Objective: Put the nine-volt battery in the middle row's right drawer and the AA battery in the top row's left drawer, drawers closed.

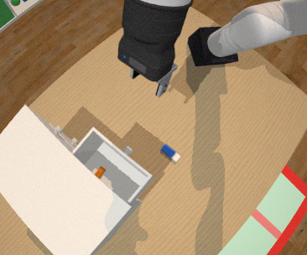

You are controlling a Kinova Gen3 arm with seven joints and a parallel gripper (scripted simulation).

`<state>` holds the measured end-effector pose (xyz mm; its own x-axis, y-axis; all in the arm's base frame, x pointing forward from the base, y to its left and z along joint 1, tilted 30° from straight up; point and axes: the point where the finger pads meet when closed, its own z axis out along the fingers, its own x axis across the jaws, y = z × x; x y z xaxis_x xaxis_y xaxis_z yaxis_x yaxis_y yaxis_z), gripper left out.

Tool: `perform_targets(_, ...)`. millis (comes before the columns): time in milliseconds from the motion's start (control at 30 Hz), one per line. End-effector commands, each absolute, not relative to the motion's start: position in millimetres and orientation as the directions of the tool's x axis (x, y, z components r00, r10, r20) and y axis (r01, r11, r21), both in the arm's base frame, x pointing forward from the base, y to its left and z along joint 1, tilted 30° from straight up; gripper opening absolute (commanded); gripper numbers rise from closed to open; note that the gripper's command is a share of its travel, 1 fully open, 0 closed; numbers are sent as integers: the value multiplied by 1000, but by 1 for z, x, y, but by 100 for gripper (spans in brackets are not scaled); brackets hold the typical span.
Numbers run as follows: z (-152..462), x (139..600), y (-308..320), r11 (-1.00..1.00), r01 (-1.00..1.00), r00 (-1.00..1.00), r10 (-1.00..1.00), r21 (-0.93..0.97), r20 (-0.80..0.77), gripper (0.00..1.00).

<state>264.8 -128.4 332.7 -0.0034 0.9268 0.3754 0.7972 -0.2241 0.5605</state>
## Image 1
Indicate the blue and white eraser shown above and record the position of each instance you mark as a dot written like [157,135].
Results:
[170,152]

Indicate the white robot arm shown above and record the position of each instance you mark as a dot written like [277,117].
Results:
[260,25]

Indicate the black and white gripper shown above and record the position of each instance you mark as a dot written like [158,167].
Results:
[159,24]

